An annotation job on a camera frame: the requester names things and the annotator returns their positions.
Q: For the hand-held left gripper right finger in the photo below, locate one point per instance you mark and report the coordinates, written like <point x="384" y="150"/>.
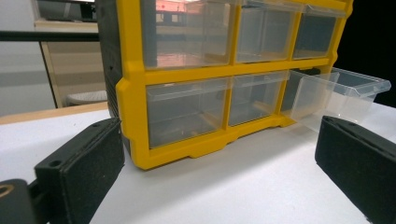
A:
<point x="361" y="165"/>

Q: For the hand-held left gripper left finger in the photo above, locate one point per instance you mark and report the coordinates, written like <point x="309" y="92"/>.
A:
<point x="84" y="168"/>

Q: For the clear plastic drawer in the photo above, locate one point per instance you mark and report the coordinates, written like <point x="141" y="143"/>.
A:
<point x="314" y="35"/>
<point x="314" y="99"/>
<point x="186" y="115"/>
<point x="255" y="99"/>
<point x="186" y="34"/>
<point x="264" y="34"/>

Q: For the yellow black drawer organizer cabinet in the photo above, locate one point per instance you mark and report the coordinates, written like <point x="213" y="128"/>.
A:
<point x="134" y="93"/>

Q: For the white round stool seat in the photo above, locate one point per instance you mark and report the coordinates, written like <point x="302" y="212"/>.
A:
<point x="88" y="97"/>

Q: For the beige wooden desk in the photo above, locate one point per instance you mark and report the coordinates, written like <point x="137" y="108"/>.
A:
<point x="77" y="68"/>

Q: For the black horizontal bar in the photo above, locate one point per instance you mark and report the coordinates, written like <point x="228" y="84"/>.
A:
<point x="46" y="36"/>

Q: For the black computer monitor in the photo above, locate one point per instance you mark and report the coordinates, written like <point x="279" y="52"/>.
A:
<point x="62" y="11"/>

